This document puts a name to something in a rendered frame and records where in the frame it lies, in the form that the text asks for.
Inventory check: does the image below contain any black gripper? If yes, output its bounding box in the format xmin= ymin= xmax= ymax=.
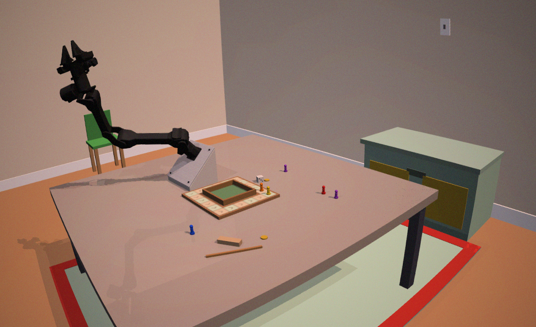
xmin=57 ymin=40 xmax=94 ymax=82

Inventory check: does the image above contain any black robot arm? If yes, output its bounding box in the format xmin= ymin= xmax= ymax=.
xmin=60 ymin=77 xmax=202 ymax=161

